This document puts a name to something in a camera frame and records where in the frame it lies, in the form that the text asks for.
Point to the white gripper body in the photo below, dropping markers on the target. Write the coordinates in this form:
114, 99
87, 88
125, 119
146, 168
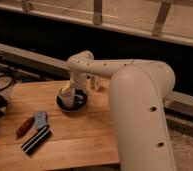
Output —
78, 81

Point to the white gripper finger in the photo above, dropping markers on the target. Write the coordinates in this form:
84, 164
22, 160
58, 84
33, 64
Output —
64, 90

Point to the white ceramic cup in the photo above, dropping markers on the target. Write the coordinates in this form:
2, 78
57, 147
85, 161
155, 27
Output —
68, 99

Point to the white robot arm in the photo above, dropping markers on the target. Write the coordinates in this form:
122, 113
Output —
136, 92

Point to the black round saucer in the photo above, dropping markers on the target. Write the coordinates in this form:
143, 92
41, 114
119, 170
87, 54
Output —
80, 101

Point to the wooden table board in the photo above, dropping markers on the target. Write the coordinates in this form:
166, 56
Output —
78, 139

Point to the grey blue cloth piece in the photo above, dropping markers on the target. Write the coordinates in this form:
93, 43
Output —
40, 120

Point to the black white striped box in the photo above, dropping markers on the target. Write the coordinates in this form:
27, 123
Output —
36, 140

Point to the red-brown handled tool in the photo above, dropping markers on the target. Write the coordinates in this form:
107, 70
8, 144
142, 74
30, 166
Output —
25, 126

